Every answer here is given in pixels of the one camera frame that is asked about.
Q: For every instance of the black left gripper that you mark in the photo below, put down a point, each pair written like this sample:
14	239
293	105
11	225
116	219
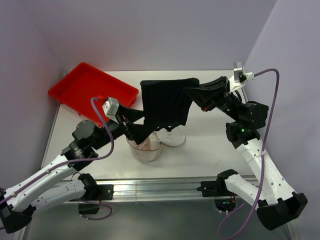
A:
137	132

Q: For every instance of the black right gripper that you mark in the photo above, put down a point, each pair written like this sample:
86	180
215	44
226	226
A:
208	93

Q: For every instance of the beige bra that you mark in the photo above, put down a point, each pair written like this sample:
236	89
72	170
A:
146	145

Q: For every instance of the white mesh laundry bag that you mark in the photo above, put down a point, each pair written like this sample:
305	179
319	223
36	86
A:
171	139

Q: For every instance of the black garment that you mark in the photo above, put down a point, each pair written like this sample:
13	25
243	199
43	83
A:
164	103

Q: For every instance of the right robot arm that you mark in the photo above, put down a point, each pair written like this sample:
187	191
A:
275	201

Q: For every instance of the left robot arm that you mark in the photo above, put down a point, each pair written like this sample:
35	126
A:
21	202

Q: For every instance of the red plastic tray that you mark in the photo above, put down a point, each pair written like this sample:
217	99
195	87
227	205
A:
84	82

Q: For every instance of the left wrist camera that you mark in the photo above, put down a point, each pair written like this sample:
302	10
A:
110	108

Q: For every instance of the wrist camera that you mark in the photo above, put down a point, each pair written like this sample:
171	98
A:
240	77
110	108

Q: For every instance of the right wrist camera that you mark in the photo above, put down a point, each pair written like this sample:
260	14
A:
240	77

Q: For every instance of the aluminium mounting rail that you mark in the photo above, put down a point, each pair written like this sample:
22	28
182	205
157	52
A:
157	189

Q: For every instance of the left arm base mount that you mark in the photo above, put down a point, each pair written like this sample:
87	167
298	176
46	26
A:
100	191

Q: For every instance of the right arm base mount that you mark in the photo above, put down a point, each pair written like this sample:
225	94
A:
217	188

